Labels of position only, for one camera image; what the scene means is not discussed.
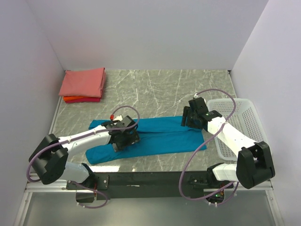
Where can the aluminium extrusion rail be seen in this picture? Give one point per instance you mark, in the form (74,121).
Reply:
(258,186)

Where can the folded salmon pink t shirt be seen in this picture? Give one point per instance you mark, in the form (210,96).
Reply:
(87,83)

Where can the white perforated plastic basket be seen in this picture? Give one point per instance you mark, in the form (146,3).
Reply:
(245,119)

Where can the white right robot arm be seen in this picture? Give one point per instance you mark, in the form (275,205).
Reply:
(254,163)

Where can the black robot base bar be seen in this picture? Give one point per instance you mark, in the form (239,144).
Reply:
(154,184)

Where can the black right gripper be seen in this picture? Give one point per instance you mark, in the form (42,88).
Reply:
(187,112)

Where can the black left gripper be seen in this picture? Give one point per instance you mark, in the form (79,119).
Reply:
(133,137)

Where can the teal blue t shirt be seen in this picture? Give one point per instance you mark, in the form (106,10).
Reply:
(161,135)

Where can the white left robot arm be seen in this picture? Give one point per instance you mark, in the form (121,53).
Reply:
(51,159)

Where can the folded orange t shirt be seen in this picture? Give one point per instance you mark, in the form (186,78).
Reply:
(75,99)

